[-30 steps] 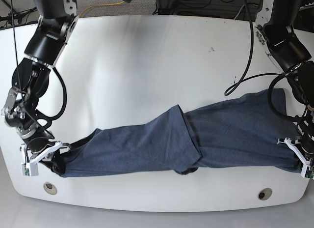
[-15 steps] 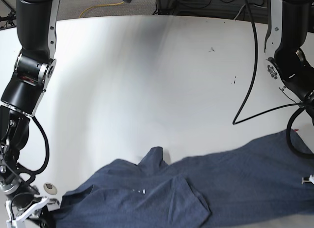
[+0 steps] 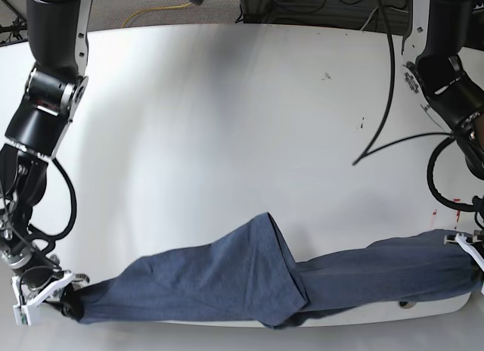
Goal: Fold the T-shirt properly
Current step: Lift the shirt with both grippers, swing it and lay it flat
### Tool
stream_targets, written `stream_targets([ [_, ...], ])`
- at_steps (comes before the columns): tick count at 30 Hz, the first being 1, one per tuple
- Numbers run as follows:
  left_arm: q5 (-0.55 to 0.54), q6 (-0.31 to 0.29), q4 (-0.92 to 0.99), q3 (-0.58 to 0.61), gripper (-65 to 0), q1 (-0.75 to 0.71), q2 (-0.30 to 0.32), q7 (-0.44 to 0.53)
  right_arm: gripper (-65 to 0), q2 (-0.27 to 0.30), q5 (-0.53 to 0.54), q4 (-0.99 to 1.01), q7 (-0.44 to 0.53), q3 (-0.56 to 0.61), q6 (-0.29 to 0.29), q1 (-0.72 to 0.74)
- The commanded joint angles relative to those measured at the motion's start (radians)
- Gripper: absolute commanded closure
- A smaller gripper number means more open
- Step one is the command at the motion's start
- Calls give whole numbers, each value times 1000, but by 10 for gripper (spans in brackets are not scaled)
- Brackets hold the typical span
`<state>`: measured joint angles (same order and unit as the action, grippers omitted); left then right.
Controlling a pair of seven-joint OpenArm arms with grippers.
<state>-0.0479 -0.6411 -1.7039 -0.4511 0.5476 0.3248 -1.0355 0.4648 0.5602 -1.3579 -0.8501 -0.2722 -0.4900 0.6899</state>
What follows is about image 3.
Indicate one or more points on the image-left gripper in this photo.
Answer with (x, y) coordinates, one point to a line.
(43, 283)

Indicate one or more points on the dark blue T-shirt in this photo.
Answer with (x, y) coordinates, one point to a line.
(251, 275)

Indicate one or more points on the black robot arm image-left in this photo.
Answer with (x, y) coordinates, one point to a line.
(57, 34)

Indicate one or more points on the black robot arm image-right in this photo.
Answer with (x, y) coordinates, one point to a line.
(437, 31)

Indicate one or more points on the red tape rectangle marking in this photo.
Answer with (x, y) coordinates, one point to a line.
(444, 218)

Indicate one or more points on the right table cable grommet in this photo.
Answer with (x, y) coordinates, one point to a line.
(406, 304)

